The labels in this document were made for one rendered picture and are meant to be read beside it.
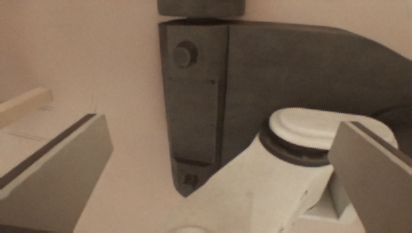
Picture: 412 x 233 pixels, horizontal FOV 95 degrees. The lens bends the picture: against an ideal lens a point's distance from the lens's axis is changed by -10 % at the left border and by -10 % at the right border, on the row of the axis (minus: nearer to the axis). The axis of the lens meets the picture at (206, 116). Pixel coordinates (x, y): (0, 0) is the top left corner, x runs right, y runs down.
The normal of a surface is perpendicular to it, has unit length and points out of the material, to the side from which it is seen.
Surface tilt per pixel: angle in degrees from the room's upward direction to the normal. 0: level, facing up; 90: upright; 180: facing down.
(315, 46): 0
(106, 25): 0
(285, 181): 90
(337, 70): 0
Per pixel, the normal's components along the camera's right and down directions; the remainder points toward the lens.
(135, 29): -0.24, 0.48
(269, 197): 0.01, -0.87
